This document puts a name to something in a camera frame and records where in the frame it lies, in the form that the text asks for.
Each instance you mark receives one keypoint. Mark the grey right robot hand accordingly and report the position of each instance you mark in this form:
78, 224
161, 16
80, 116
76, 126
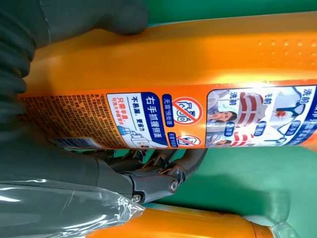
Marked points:
62, 170

